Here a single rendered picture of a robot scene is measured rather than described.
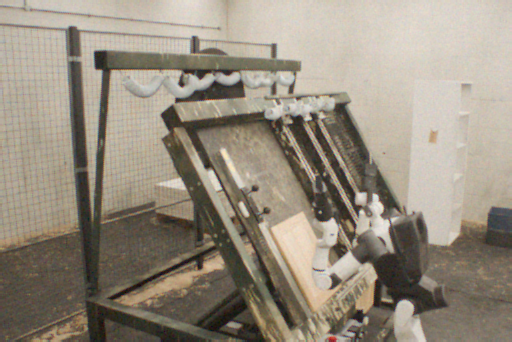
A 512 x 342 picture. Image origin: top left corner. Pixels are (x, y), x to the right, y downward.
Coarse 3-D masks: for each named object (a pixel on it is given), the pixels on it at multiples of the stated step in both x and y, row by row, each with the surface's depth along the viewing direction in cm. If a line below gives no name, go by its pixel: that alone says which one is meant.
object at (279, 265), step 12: (216, 156) 256; (228, 156) 258; (228, 168) 254; (228, 180) 255; (240, 180) 257; (240, 192) 253; (252, 216) 253; (264, 228) 255; (264, 240) 252; (276, 252) 254; (276, 264) 252; (288, 276) 253; (288, 288) 251; (300, 300) 251; (300, 312) 251
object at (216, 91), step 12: (192, 72) 316; (204, 72) 327; (216, 72) 339; (228, 72) 351; (180, 84) 307; (216, 84) 339; (240, 84) 366; (192, 96) 319; (204, 96) 329; (216, 96) 341; (228, 96) 355; (240, 96) 368; (192, 132) 323; (192, 144) 325
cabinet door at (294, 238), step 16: (288, 224) 278; (304, 224) 291; (288, 240) 271; (304, 240) 284; (288, 256) 264; (304, 256) 277; (304, 272) 270; (304, 288) 262; (336, 288) 287; (320, 304) 267
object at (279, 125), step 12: (300, 108) 309; (276, 120) 312; (288, 120) 312; (276, 132) 314; (288, 132) 314; (288, 144) 312; (288, 156) 313; (300, 156) 312; (300, 168) 311; (300, 180) 313; (312, 180) 310; (312, 192) 311; (348, 252) 307
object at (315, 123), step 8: (320, 112) 356; (312, 120) 356; (320, 120) 359; (312, 128) 358; (320, 128) 355; (320, 136) 356; (328, 136) 358; (320, 144) 357; (328, 144) 354; (328, 152) 356; (336, 152) 357; (336, 160) 354; (336, 168) 355; (344, 168) 356; (344, 176) 354; (344, 184) 355; (352, 184) 354; (352, 192) 353; (352, 200) 354; (360, 208) 353
